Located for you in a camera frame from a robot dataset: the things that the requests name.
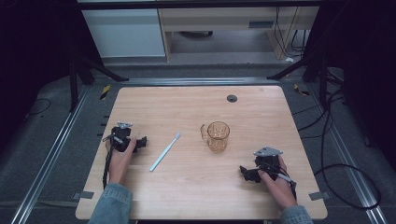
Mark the light blue toothbrush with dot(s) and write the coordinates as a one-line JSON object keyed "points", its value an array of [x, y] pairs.
{"points": [[164, 152]]}

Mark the person's right hand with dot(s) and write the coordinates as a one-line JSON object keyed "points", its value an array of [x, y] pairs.
{"points": [[278, 189]]}

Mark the metal floor rail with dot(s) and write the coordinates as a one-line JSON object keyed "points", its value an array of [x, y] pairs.
{"points": [[199, 81], [46, 161], [351, 174]]}

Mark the white cabinet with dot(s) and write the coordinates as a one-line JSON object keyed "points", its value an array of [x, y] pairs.
{"points": [[124, 32]]}

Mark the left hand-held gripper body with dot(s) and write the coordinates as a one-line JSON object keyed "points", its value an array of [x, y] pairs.
{"points": [[122, 134]]}

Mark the grey tape piece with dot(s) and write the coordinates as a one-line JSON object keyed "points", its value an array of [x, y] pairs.
{"points": [[319, 196], [83, 195]]}

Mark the amber transparent cup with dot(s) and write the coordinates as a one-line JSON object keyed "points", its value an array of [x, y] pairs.
{"points": [[218, 137]]}

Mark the yellow black tape strip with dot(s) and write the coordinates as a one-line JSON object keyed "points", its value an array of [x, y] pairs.
{"points": [[300, 90], [105, 92]]}

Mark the black metal stand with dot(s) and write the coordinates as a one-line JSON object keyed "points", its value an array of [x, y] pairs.
{"points": [[314, 67], [74, 77]]}

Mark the person's left hand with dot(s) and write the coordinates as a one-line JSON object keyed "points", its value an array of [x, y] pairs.
{"points": [[120, 163]]}

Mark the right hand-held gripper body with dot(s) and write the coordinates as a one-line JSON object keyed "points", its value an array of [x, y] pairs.
{"points": [[267, 161]]}

